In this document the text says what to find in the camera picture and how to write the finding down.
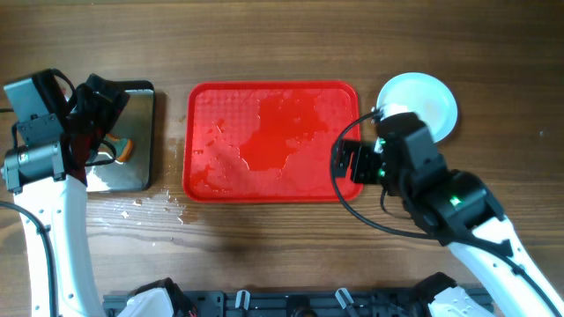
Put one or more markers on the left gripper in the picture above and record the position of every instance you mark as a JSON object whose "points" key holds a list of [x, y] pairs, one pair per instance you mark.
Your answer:
{"points": [[106, 99]]}

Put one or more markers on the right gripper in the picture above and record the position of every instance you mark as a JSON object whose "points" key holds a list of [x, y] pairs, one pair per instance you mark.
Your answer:
{"points": [[364, 161]]}

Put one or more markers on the green orange sponge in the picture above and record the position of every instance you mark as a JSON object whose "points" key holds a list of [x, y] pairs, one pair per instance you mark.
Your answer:
{"points": [[122, 145]]}

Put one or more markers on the white plate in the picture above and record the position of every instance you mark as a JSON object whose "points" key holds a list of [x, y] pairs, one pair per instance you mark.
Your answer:
{"points": [[426, 96]]}

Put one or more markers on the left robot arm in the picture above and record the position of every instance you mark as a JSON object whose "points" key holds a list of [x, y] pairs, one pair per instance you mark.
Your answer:
{"points": [[50, 194]]}

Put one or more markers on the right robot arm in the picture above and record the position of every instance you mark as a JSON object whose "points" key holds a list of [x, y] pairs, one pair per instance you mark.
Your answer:
{"points": [[456, 209]]}

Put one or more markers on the black metal water tray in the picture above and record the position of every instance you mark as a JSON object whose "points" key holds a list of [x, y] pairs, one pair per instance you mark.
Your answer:
{"points": [[136, 123]]}

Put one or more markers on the red plastic tray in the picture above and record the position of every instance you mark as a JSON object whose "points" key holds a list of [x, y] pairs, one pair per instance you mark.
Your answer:
{"points": [[264, 142]]}

